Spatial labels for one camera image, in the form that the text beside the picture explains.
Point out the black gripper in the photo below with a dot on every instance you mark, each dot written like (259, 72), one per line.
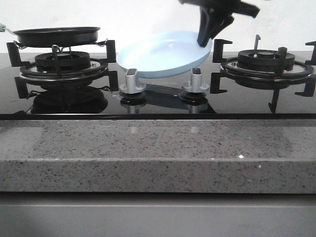
(211, 25)

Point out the light blue plate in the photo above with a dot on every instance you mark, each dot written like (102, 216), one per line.
(164, 54)

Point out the black frying pan green handle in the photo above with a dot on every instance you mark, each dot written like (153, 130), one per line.
(62, 36)

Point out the black right gas burner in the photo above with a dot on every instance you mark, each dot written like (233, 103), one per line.
(261, 60)

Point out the black gas burner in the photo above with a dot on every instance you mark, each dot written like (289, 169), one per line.
(68, 61)
(261, 60)

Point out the black right pan support grate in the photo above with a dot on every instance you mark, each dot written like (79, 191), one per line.
(289, 72)

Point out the black pan support grate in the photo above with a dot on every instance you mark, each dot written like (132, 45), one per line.
(289, 72)
(60, 80)

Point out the silver right stove knob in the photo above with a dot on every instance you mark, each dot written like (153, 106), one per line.
(195, 84)

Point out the silver stove knob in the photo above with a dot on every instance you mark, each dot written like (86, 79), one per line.
(195, 84)
(132, 84)

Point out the black glass gas cooktop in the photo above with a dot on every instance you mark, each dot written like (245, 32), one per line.
(163, 98)

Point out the silver left stove knob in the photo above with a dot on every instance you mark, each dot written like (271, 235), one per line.
(132, 84)

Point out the black left pan support grate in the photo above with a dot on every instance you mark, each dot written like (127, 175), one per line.
(60, 80)

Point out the black left gas burner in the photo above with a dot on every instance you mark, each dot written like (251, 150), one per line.
(68, 61)

